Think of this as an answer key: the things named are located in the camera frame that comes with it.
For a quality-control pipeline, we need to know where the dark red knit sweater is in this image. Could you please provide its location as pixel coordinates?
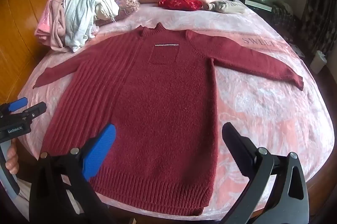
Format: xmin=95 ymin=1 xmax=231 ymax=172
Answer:
xmin=33 ymin=23 xmax=304 ymax=216

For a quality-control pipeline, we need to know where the pink patterned bed blanket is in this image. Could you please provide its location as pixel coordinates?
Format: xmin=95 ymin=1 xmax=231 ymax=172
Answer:
xmin=18 ymin=0 xmax=335 ymax=222

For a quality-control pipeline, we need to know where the white striped garment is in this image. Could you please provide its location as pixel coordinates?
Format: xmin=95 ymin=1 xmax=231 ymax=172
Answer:
xmin=63 ymin=0 xmax=110 ymax=53

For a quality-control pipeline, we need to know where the dark clothes-covered chair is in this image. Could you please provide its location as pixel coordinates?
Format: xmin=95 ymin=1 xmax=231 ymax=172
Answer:
xmin=271 ymin=0 xmax=337 ymax=56

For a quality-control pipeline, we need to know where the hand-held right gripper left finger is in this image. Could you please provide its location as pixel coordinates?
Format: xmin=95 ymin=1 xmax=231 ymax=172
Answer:
xmin=29 ymin=123 xmax=118 ymax=224

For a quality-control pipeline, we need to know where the cream zippered garment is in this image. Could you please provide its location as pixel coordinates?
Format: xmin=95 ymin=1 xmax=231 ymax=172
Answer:
xmin=94 ymin=0 xmax=125 ymax=22

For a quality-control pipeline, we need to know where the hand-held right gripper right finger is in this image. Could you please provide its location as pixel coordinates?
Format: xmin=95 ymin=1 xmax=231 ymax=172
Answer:
xmin=222 ymin=122 xmax=310 ymax=224

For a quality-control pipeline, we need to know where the white cup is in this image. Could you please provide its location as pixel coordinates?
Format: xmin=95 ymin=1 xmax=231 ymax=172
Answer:
xmin=309 ymin=50 xmax=328 ymax=74

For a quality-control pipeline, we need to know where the wooden wardrobe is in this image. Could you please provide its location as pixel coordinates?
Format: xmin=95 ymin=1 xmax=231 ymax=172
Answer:
xmin=0 ymin=0 xmax=64 ymax=106

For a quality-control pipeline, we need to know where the beige cloth bag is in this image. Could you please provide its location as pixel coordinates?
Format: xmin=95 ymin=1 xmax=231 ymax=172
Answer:
xmin=203 ymin=0 xmax=248 ymax=15

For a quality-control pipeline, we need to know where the purple patterned pillow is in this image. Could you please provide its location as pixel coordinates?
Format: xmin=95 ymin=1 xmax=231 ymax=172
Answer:
xmin=95 ymin=0 xmax=143 ymax=27

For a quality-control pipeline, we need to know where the red patterned cloth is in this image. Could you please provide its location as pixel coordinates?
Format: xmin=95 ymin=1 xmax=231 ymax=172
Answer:
xmin=158 ymin=0 xmax=204 ymax=11

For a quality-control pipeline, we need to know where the white flat box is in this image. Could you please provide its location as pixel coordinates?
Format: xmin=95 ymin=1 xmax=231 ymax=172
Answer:
xmin=243 ymin=0 xmax=273 ymax=13

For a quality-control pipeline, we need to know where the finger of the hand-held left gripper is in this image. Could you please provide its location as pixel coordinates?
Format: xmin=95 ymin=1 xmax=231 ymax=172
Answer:
xmin=0 ymin=97 xmax=28 ymax=116
xmin=22 ymin=102 xmax=47 ymax=120

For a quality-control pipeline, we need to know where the pink garment pile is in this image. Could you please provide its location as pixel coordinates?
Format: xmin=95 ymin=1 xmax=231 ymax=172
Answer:
xmin=35 ymin=0 xmax=69 ymax=52

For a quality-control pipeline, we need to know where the person's left hand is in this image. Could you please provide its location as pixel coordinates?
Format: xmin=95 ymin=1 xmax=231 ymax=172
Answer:
xmin=5 ymin=146 xmax=19 ymax=174

